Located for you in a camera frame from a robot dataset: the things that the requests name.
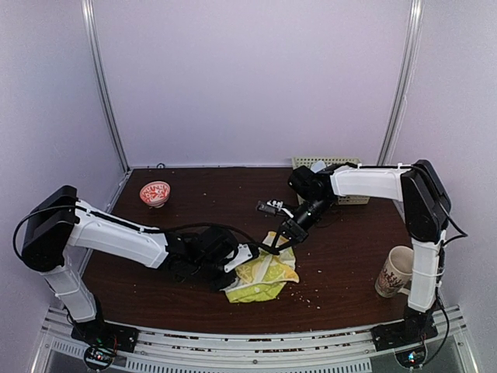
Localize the right aluminium corner post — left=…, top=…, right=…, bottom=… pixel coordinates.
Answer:
left=377, top=0, right=424, bottom=166

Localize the cream mug red pattern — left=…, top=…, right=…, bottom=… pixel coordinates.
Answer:
left=374, top=246, right=414, bottom=298

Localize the green plastic basket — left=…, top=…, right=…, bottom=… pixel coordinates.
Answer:
left=291, top=156, right=369, bottom=205

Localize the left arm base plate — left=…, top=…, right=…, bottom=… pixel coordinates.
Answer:
left=71, top=320, right=139, bottom=353

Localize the green patterned towel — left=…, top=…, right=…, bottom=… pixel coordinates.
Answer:
left=223, top=246, right=300, bottom=304

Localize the circuit board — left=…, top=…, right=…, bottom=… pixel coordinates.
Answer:
left=83, top=347, right=115, bottom=371
left=395, top=347, right=427, bottom=369

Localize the right circuit board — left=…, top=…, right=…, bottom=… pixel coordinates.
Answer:
left=395, top=347, right=427, bottom=369

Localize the left circuit board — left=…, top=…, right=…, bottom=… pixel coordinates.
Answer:
left=83, top=347, right=115, bottom=371

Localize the left aluminium corner post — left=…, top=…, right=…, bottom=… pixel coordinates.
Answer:
left=81, top=0, right=130, bottom=173

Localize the aluminium front rail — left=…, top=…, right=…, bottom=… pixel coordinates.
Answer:
left=28, top=306, right=481, bottom=372

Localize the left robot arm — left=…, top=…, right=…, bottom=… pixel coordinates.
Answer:
left=14, top=185, right=254, bottom=345

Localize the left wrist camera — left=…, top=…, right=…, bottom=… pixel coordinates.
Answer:
left=223, top=243, right=259, bottom=273

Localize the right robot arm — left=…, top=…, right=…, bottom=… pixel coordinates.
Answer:
left=239, top=198, right=408, bottom=333

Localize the red patterned bowl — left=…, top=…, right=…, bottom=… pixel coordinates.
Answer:
left=139, top=181, right=171, bottom=208

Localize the light blue rolled towel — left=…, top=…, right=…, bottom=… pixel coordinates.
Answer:
left=311, top=160, right=327, bottom=173

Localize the aluminium corner post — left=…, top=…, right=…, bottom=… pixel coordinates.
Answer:
left=81, top=0, right=130, bottom=173
left=377, top=0, right=424, bottom=166

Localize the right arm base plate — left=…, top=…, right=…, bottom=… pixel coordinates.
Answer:
left=370, top=321, right=438, bottom=351

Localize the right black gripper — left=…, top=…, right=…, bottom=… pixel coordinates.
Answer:
left=271, top=195, right=335, bottom=253

